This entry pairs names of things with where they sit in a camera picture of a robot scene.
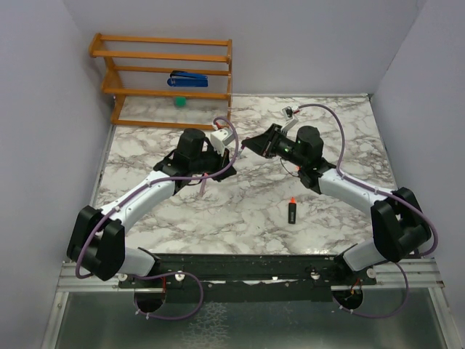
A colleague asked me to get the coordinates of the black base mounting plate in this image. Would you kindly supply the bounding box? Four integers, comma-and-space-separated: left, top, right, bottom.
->
119, 254, 376, 303

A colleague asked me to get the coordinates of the blue stapler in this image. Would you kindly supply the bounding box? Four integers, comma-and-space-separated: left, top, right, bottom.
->
167, 71, 209, 88

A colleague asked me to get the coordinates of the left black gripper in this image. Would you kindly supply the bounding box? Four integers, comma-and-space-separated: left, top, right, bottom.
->
191, 142, 237, 182

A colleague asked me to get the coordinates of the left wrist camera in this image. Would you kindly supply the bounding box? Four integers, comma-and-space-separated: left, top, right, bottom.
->
209, 128, 235, 155

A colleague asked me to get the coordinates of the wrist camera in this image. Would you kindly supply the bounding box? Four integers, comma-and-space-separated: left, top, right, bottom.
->
209, 128, 235, 155
281, 106, 300, 135

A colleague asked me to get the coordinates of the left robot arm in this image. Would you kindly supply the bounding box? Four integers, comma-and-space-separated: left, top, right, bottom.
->
66, 128, 239, 287

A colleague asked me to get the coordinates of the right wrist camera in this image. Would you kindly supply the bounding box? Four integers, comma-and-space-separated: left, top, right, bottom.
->
281, 106, 300, 135

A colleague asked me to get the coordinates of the pink highlighter pen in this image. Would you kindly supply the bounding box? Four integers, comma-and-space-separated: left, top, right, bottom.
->
198, 173, 208, 197

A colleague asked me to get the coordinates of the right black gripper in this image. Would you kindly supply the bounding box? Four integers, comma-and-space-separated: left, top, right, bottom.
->
241, 124, 305, 169

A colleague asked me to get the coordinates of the aluminium frame rail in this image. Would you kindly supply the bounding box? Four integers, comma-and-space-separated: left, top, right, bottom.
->
56, 259, 445, 293

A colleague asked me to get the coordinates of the green eraser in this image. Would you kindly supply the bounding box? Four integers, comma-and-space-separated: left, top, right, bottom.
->
174, 96, 187, 108

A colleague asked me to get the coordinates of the black orange highlighter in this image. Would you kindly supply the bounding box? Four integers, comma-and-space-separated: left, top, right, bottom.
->
288, 197, 297, 224

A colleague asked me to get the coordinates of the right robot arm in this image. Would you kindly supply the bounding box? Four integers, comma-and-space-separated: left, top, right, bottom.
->
242, 124, 432, 284

